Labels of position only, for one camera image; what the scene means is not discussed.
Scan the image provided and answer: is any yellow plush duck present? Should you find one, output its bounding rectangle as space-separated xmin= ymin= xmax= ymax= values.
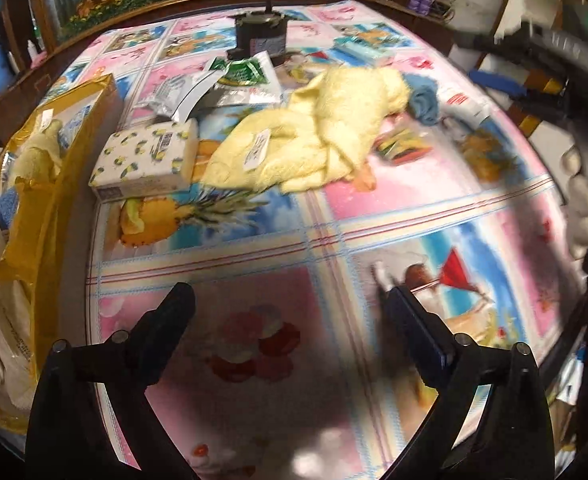
xmin=11 ymin=119 xmax=65 ymax=186

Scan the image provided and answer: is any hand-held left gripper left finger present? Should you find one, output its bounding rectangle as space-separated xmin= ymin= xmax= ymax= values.
xmin=26 ymin=283 xmax=199 ymax=480

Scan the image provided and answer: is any white foam box yellow tape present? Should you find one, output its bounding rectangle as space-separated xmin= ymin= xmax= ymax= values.
xmin=0 ymin=74 xmax=125 ymax=436

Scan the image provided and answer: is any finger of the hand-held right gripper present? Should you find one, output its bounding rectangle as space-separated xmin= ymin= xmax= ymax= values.
xmin=468 ymin=69 xmax=529 ymax=100
xmin=454 ymin=30 xmax=529 ymax=57

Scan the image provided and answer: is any person's right hand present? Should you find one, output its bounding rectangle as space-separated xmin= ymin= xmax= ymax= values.
xmin=558 ymin=147 xmax=588 ymax=267

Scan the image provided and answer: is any white foil packet black text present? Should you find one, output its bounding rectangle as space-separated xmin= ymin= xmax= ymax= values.
xmin=146 ymin=72 xmax=219 ymax=123

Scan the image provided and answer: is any white packet red label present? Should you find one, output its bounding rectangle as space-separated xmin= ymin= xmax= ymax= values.
xmin=436 ymin=85 xmax=494 ymax=123

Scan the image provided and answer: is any wooden side cabinet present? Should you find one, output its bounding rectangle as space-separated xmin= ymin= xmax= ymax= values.
xmin=389 ymin=5 xmax=455 ymax=56

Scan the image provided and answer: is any clear snack bag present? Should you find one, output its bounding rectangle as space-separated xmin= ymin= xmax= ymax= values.
xmin=376 ymin=127 xmax=432 ymax=163

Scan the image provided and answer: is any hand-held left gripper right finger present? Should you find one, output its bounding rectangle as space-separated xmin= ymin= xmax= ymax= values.
xmin=381 ymin=285 xmax=555 ymax=480

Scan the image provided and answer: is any black electric motor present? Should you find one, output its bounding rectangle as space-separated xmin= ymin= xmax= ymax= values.
xmin=226 ymin=0 xmax=292 ymax=68

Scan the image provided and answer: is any lemon print tissue pack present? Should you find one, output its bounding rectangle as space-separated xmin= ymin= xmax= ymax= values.
xmin=89 ymin=117 xmax=199 ymax=204

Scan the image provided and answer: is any cartoon printed tablecloth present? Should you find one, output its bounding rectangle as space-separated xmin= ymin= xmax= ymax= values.
xmin=49 ymin=0 xmax=587 ymax=480

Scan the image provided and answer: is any pale yellow towel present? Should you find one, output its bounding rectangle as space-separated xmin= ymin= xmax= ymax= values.
xmin=205 ymin=66 xmax=412 ymax=195

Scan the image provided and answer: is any green white printed packet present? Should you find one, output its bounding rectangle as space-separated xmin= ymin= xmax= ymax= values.
xmin=201 ymin=52 xmax=283 ymax=110

